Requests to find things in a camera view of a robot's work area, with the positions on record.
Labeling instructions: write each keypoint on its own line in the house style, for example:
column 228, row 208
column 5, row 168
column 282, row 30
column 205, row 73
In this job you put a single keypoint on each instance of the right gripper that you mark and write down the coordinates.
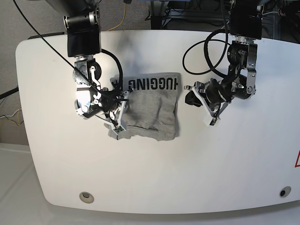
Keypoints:
column 112, row 110

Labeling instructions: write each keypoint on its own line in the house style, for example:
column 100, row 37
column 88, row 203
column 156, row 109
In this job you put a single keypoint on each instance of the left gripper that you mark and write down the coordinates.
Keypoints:
column 210, row 95

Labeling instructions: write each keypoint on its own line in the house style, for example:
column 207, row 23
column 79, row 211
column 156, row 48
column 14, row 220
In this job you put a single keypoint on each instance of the grey T-shirt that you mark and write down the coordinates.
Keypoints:
column 152, row 106

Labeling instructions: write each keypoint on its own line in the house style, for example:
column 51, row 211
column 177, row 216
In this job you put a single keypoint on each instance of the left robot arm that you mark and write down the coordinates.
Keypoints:
column 243, row 27

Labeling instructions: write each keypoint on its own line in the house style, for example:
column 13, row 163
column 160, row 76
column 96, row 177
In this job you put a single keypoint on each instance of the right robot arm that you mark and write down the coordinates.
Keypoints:
column 82, row 22

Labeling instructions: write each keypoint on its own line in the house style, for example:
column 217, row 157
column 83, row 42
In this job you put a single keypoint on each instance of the black table leg base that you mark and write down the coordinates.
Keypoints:
column 156, row 22

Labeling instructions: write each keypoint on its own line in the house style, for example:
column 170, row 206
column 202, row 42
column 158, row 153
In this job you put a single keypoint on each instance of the left table grommet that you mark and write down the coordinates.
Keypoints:
column 86, row 197

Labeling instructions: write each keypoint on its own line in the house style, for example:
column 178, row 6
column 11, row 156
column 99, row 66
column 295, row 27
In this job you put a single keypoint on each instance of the table grommet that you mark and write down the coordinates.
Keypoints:
column 285, row 191
column 86, row 197

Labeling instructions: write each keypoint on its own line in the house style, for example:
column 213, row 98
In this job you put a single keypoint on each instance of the right table grommet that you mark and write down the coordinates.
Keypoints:
column 285, row 191

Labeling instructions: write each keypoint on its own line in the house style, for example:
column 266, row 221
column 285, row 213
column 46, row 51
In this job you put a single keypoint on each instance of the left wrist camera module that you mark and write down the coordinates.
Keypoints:
column 119, row 128

